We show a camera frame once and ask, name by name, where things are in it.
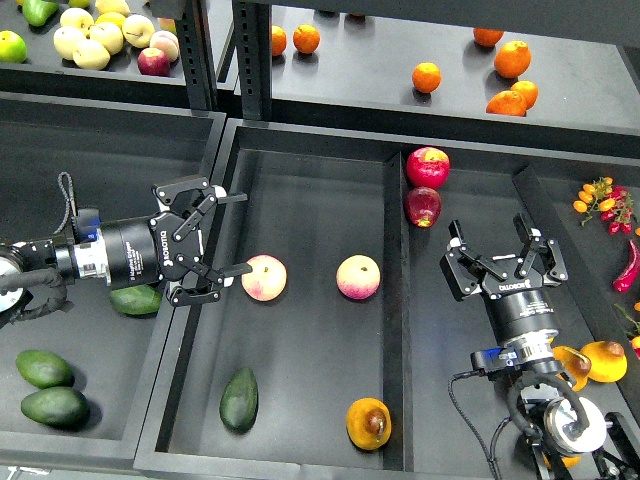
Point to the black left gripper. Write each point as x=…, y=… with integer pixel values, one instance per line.
x=145, y=250

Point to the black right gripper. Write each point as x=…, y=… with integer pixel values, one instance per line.
x=518, y=307

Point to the dark green avocado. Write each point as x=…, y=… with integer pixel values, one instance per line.
x=239, y=402

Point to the yellow pear brown spot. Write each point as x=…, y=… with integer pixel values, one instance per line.
x=368, y=423

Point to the yellow pear under arm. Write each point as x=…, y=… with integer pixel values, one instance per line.
x=568, y=462

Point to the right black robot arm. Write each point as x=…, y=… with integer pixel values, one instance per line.
x=555, y=422

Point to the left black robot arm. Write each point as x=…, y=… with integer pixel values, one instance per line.
x=35, y=274

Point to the yellow pear middle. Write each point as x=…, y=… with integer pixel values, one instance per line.
x=575, y=363

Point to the green avocado bottom left upper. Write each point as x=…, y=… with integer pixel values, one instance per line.
x=44, y=369

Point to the green avocado bottom left lower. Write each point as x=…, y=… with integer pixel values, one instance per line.
x=58, y=406

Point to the pale yellow pear front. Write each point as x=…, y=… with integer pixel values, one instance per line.
x=90, y=55

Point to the pale yellow pear right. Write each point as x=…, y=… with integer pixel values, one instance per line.
x=138, y=30

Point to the pale yellow pear centre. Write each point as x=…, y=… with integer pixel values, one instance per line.
x=108, y=35

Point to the pale yellow pear left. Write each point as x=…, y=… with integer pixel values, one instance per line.
x=65, y=40

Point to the pale pink apple left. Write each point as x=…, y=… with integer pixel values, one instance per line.
x=267, y=279

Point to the pale pink apple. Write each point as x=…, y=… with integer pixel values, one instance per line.
x=267, y=279
x=358, y=277

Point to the dark red apple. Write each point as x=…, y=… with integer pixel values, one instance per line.
x=422, y=206

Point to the bright red apple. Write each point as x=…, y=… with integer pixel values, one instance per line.
x=428, y=167

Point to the red chili pepper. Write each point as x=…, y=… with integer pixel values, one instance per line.
x=627, y=277

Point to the cherry tomato bunch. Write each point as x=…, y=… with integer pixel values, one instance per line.
x=609, y=202

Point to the pale pink apple right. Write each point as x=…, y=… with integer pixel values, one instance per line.
x=358, y=277

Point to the orange right front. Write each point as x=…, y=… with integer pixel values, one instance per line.
x=507, y=102

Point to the orange right small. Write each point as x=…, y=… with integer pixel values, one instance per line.
x=528, y=90

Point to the black centre tray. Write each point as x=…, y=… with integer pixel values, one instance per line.
x=316, y=197

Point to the black tray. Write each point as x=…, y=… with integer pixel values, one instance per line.
x=316, y=197
x=115, y=154

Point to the black left tray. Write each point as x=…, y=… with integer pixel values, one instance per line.
x=115, y=154

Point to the red apple on shelf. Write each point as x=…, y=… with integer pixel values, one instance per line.
x=153, y=62

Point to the orange on shelf centre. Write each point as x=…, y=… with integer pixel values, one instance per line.
x=426, y=77

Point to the large orange right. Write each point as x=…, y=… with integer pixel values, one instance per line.
x=513, y=59

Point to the peach on shelf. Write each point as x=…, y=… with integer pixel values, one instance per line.
x=167, y=42

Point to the orange shelf far left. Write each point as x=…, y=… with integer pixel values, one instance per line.
x=278, y=40

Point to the orange shelf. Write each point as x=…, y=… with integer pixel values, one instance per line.
x=487, y=38
x=306, y=39
x=278, y=40

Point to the orange shelf top right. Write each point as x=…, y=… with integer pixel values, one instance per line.
x=487, y=38

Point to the yellow lemon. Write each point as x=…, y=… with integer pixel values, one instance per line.
x=115, y=18

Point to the green apple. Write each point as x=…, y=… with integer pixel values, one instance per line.
x=13, y=48

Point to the green pepper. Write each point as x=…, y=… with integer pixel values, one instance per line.
x=38, y=12

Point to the black shelf post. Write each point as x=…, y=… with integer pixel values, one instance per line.
x=252, y=34

